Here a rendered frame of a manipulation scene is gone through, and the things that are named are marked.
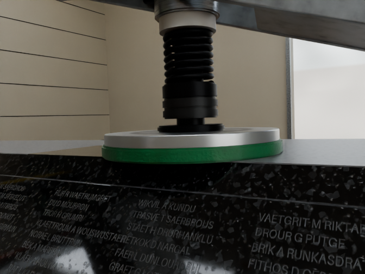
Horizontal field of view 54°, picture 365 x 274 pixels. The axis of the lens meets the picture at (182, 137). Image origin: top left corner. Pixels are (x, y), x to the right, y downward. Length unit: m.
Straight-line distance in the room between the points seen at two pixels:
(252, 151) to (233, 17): 0.21
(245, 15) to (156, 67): 6.21
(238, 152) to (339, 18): 0.16
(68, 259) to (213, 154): 0.17
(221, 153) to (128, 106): 6.76
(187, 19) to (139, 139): 0.15
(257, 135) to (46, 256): 0.25
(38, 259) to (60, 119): 6.26
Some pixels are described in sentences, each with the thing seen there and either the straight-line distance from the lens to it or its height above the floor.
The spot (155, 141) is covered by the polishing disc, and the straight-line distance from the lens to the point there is 0.35.
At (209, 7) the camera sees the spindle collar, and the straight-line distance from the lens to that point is 0.44.
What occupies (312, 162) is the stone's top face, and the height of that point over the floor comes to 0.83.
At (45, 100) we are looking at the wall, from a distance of 6.49.
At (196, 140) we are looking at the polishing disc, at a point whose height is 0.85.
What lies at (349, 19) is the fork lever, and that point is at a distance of 0.39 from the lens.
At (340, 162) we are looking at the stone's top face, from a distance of 0.34.
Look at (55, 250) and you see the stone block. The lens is 0.40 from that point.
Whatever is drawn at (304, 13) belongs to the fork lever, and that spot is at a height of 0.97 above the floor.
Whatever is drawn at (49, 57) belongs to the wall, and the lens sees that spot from 6.65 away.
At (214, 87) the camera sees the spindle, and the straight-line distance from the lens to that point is 0.43.
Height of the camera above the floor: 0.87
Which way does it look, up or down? 3 degrees down
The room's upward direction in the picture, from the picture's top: 2 degrees counter-clockwise
